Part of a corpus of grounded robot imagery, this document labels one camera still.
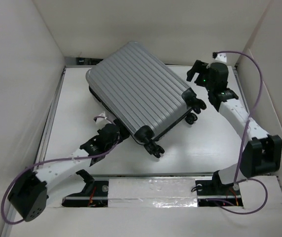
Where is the grey hard-shell suitcase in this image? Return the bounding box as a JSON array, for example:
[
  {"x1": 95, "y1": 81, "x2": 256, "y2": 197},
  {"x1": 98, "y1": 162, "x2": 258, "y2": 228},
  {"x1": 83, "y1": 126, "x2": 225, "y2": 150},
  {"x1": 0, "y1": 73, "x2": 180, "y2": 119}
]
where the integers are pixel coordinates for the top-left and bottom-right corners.
[{"x1": 86, "y1": 41, "x2": 207, "y2": 158}]

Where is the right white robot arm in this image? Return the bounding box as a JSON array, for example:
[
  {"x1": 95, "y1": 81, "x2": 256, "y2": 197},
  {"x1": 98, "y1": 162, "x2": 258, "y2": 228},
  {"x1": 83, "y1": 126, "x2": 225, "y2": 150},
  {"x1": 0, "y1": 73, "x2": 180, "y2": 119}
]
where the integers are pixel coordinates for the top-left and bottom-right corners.
[{"x1": 186, "y1": 60, "x2": 282, "y2": 194}]

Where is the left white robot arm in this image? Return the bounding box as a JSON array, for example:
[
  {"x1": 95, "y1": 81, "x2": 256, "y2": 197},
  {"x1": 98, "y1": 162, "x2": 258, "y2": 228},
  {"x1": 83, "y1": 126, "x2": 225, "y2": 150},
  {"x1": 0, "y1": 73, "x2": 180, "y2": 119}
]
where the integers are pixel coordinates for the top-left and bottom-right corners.
[{"x1": 3, "y1": 119, "x2": 130, "y2": 222}]

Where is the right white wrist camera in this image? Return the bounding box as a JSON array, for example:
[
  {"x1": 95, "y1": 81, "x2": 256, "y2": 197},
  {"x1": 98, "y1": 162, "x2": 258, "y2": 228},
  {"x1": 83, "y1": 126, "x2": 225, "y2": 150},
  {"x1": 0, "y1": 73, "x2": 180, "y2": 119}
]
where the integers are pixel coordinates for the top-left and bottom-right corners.
[{"x1": 212, "y1": 52, "x2": 227, "y2": 64}]

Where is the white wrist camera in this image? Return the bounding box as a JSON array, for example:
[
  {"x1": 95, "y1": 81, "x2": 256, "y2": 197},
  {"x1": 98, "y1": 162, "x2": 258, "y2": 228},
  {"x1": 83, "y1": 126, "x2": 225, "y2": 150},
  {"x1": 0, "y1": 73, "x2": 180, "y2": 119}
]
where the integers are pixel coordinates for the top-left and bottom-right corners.
[
  {"x1": 212, "y1": 52, "x2": 227, "y2": 64},
  {"x1": 94, "y1": 111, "x2": 108, "y2": 123}
]

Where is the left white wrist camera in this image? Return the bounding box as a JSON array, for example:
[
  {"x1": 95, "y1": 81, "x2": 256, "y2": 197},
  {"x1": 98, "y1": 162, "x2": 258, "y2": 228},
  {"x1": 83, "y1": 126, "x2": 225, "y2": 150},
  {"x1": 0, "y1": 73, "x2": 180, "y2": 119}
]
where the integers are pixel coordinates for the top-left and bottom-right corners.
[{"x1": 94, "y1": 111, "x2": 108, "y2": 123}]

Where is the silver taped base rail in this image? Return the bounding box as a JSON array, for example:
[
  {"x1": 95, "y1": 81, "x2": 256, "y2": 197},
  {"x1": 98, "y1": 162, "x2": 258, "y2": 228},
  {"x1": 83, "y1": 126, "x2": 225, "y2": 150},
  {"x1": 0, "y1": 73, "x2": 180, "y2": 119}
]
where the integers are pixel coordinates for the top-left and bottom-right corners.
[{"x1": 62, "y1": 177, "x2": 243, "y2": 208}]

